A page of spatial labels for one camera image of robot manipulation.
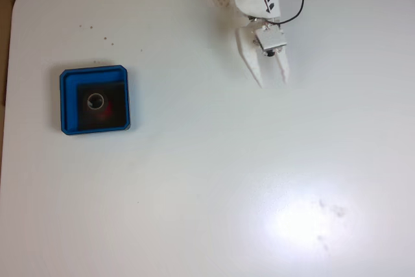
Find red tape roll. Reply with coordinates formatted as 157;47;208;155
82;91;114;122

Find blue square box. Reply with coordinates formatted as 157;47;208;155
59;64;132;136

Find white gripper camera box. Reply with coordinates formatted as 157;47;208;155
253;27;289;58

